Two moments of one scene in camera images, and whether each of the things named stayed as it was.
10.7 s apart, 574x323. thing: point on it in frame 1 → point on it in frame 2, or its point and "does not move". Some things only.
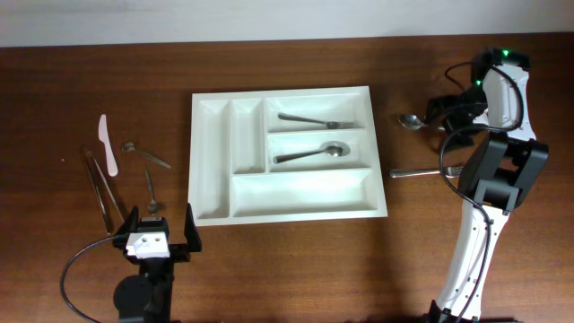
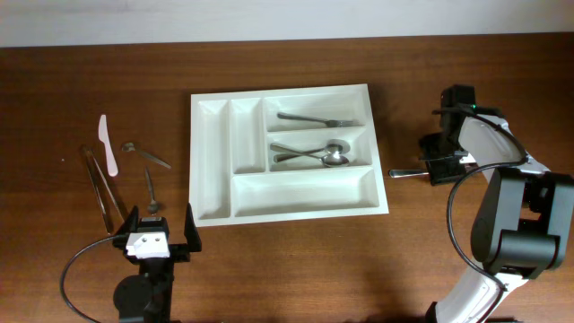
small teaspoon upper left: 129,146 does not move
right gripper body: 442,115 → 442,162
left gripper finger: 131,226 does not move
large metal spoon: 414,121 → 337,146
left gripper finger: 192,231 does not move
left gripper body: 176,254 does not move
